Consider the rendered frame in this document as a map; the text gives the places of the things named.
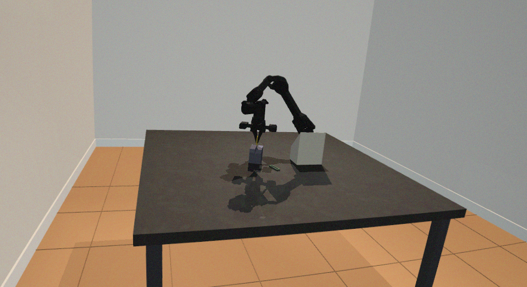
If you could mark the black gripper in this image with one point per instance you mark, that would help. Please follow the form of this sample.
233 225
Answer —
271 127

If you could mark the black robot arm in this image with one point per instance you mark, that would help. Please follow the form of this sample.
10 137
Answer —
301 122

